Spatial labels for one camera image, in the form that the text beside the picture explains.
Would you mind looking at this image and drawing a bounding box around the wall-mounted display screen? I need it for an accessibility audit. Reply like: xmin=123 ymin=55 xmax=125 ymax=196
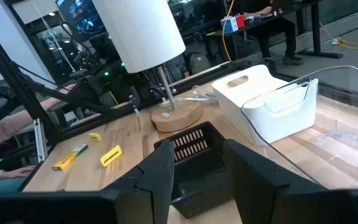
xmin=54 ymin=0 xmax=105 ymax=32

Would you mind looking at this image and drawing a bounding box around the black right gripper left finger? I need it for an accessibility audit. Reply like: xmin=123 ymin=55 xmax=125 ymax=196
xmin=103 ymin=140 xmax=176 ymax=224

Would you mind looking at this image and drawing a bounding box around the blue and white box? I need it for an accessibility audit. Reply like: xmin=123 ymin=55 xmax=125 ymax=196
xmin=221 ymin=16 xmax=239 ymax=34

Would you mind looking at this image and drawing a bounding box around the black slotted plastic basket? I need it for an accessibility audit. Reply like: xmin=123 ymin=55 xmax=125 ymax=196
xmin=153 ymin=121 xmax=234 ymax=219

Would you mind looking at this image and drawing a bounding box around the black desk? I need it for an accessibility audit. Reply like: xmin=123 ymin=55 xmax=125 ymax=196
xmin=206 ymin=0 xmax=344 ymax=60

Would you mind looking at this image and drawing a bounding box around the white plastic bin with handles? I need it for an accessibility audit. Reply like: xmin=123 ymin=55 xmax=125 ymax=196
xmin=211 ymin=64 xmax=319 ymax=146

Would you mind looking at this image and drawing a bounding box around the black diagonal frame strut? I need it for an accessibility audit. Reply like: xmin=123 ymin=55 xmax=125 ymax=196
xmin=11 ymin=62 xmax=136 ymax=116

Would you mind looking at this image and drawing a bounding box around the yellow Crayola crayon box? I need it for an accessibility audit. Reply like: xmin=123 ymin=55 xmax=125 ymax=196
xmin=52 ymin=144 xmax=89 ymax=171

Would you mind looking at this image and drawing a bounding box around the yellow cable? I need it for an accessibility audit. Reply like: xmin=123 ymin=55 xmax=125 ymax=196
xmin=318 ymin=21 xmax=358 ymax=52
xmin=221 ymin=0 xmax=236 ymax=62

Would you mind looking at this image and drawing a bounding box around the table lamp white shade wooden base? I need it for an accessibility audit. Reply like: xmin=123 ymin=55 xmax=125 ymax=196
xmin=91 ymin=0 xmax=204 ymax=133

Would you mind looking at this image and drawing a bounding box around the clear lamp power cord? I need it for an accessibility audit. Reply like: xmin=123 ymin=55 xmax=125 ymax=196
xmin=191 ymin=85 xmax=219 ymax=104

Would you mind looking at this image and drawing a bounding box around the grey backpack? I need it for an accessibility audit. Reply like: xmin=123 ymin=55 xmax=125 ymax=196
xmin=183 ymin=52 xmax=211 ymax=75

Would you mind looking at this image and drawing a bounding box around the black metal frame post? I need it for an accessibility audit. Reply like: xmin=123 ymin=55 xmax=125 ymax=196
xmin=0 ymin=15 xmax=62 ymax=147

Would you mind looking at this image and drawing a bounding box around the silver metal bracket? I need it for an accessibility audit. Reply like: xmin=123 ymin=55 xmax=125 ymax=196
xmin=33 ymin=118 xmax=48 ymax=163

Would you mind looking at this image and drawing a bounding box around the small red box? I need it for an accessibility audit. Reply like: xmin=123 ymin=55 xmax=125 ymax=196
xmin=235 ymin=14 xmax=246 ymax=29

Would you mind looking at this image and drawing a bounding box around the person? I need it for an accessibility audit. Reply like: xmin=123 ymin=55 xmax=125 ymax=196
xmin=241 ymin=0 xmax=305 ymax=66
xmin=0 ymin=83 xmax=78 ymax=197

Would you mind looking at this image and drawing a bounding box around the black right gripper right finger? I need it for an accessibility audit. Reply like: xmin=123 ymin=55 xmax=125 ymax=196
xmin=224 ymin=139 xmax=326 ymax=224

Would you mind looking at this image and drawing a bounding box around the clear plastic bin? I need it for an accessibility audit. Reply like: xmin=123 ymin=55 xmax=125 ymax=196
xmin=240 ymin=65 xmax=358 ymax=190

